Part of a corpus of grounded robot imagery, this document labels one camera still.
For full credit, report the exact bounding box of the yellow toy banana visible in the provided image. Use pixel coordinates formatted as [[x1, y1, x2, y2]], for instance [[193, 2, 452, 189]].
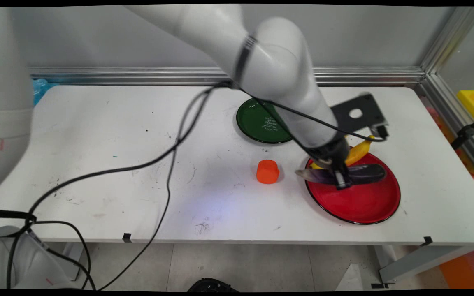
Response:
[[310, 135, 375, 170]]

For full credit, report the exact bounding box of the blue plastic sheet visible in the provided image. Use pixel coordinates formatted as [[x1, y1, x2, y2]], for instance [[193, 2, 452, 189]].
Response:
[[33, 78, 58, 105]]

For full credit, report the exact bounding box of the grey straight table leg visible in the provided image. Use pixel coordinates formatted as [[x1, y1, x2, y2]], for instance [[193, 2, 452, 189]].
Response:
[[62, 243, 85, 280]]

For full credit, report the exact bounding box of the aluminium frame side rail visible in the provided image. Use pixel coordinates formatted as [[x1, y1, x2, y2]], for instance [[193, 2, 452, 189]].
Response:
[[416, 74, 474, 183]]

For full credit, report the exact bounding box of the purple toy eggplant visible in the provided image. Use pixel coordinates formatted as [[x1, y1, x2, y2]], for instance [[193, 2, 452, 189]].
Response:
[[295, 164, 387, 185]]

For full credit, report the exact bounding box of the orange box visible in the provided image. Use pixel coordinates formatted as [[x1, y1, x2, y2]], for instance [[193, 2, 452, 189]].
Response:
[[439, 247, 474, 289]]

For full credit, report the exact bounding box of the red plate with black rim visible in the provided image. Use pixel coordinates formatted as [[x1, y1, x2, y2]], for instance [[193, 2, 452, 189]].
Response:
[[304, 148, 401, 225]]

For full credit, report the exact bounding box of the long black camera cable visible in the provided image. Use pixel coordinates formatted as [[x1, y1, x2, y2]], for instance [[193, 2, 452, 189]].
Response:
[[97, 80, 388, 290]]

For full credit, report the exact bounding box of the aluminium frame corner post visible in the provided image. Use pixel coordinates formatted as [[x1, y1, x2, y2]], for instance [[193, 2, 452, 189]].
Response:
[[420, 6, 474, 75]]

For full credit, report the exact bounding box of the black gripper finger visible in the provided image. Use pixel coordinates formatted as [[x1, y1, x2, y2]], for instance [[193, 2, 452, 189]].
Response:
[[331, 162, 352, 190]]

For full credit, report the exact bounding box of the black cable strap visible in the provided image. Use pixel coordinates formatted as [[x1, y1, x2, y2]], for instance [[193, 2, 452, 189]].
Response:
[[232, 35, 259, 89]]

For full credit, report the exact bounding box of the black round object on floor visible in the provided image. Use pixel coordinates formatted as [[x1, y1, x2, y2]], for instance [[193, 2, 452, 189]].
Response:
[[188, 278, 239, 292]]

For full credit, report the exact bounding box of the horizontal aluminium frame rail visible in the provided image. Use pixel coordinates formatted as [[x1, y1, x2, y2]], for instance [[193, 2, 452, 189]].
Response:
[[29, 67, 427, 87]]

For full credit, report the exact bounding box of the grey slanted table leg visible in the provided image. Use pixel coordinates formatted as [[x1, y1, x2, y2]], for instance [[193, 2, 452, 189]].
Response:
[[371, 245, 474, 288]]

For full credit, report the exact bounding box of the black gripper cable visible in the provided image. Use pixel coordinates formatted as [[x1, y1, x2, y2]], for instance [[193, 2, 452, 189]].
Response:
[[0, 80, 324, 290]]

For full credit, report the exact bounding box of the green enamel plate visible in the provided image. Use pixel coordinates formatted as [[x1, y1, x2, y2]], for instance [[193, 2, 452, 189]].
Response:
[[236, 98, 293, 144]]

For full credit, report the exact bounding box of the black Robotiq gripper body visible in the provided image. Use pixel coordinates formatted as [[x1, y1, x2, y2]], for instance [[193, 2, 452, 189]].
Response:
[[308, 138, 351, 167]]

